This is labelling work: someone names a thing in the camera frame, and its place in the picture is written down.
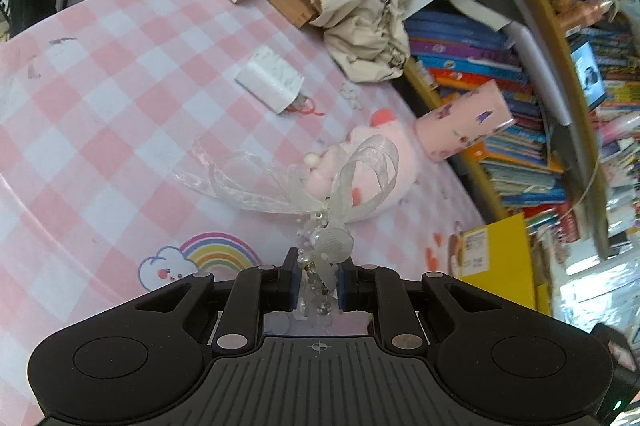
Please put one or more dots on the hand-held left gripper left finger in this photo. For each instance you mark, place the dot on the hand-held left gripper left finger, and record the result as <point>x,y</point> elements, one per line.
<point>294,291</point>

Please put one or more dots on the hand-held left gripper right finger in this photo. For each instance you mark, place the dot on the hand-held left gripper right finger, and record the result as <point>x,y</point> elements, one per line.
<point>342,291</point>

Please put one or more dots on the white ribbon bow hair clip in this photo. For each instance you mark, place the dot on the white ribbon bow hair clip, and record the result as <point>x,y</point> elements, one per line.
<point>330,246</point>

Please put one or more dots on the pink plush toy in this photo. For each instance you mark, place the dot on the pink plush toy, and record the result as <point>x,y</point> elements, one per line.
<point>325,171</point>

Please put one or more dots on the yellow cardboard box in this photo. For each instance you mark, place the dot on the yellow cardboard box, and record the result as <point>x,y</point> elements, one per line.
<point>510,256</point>

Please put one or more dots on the stack of papers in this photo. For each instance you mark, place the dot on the stack of papers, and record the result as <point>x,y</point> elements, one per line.
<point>600,291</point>

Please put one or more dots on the pink printed cylinder canister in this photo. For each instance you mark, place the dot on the pink printed cylinder canister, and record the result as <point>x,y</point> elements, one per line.
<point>465,120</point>

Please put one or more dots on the white paper packet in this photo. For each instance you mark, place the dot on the white paper packet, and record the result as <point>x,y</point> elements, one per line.
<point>267,78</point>

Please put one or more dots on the long row of colourful books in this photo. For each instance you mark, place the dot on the long row of colourful books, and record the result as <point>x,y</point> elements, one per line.
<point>475,55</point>

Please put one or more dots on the shelf row of bright books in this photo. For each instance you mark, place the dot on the shelf row of bright books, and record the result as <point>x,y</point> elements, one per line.
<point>620,95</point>

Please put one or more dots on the white flat lamp bar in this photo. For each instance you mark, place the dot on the white flat lamp bar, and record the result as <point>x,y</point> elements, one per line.
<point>545,75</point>

